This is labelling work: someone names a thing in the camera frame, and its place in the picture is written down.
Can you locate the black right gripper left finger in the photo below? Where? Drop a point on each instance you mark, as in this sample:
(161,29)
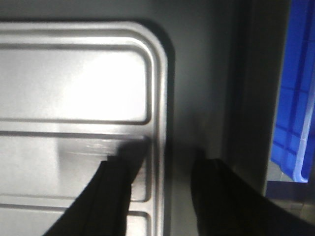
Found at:
(102,207)

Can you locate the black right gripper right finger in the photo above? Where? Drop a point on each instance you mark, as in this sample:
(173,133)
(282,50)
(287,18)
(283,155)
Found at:
(225,205)

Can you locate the small ribbed silver tray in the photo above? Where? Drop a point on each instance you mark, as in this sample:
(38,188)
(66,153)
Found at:
(71,93)

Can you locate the large grey metal tray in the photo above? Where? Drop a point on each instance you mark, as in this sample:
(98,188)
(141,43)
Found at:
(213,48)

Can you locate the blue bin under trays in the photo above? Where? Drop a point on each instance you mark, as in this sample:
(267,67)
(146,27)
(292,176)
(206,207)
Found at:
(293,147)

